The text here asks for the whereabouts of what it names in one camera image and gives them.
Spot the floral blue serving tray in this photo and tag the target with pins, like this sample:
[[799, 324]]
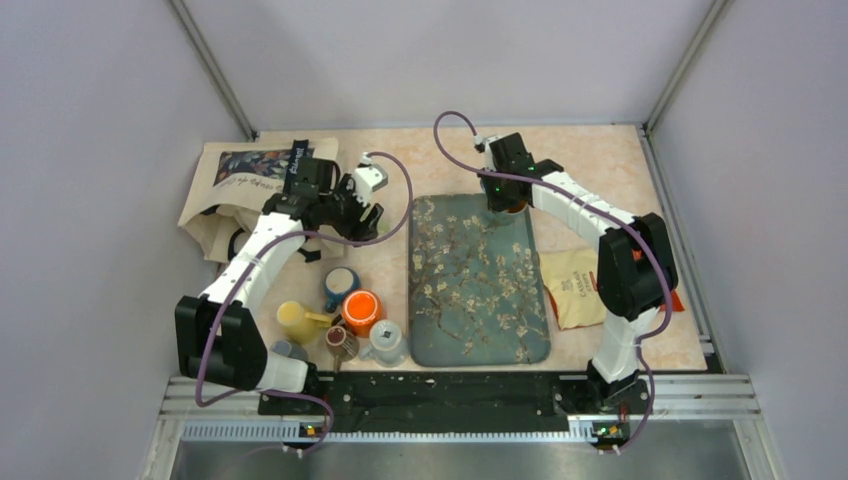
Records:
[[476, 296]]

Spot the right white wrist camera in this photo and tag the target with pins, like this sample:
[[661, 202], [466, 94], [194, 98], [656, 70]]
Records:
[[483, 145]]

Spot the dark blue mug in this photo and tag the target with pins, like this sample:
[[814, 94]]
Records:
[[338, 283]]

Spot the orange mug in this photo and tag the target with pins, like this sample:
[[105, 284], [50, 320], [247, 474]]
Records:
[[361, 310]]

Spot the orange cream snack bag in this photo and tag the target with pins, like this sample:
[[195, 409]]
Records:
[[570, 279]]

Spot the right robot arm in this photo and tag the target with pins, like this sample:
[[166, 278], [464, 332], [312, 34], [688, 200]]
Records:
[[635, 271]]

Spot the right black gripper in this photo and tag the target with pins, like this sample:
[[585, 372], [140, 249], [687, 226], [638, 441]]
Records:
[[496, 204]]

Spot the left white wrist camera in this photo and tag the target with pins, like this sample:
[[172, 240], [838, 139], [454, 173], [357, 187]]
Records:
[[368, 179]]

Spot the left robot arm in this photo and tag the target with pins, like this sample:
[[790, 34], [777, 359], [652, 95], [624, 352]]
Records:
[[218, 339]]

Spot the light blue mug yellow inside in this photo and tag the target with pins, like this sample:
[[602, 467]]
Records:
[[516, 208]]

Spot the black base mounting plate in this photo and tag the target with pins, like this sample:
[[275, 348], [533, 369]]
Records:
[[461, 403]]

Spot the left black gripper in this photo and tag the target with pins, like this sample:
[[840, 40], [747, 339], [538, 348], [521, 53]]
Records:
[[356, 229]]

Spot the brown striped mug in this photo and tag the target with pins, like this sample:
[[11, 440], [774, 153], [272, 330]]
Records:
[[342, 344]]

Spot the beige canvas tote bag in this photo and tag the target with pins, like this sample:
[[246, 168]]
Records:
[[231, 184]]

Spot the light green mug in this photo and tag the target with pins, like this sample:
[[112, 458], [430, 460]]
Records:
[[383, 228]]

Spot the pale grey mug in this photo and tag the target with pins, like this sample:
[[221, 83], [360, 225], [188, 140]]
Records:
[[387, 345]]

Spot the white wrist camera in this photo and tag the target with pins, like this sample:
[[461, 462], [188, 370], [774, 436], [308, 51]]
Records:
[[483, 145], [368, 179]]

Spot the aluminium frame rail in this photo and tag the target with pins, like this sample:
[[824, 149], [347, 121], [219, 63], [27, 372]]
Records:
[[687, 399]]

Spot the small grey cup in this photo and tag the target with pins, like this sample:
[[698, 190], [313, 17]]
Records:
[[290, 349]]

